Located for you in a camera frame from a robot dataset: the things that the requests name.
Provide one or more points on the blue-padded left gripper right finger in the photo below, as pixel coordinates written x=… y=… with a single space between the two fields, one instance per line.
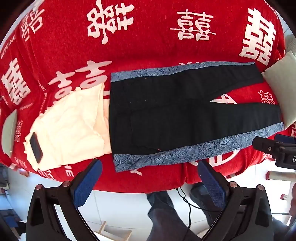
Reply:
x=226 y=196

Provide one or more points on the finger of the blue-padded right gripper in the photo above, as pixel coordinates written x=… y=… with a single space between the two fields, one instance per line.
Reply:
x=285 y=139

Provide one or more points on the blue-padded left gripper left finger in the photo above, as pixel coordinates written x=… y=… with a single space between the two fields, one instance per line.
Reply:
x=74 y=195

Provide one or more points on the black pants with blue trim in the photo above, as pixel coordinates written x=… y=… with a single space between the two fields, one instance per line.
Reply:
x=169 y=115

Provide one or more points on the black smartphone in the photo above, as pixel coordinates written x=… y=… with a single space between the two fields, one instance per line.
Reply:
x=37 y=151

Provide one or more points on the beige pillow right side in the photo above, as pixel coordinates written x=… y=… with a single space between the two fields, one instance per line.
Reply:
x=281 y=78

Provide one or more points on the cream folded cloth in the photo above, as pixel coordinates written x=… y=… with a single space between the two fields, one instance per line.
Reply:
x=73 y=130

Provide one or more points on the wooden furniture frame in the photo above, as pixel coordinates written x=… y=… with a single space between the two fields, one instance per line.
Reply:
x=108 y=233

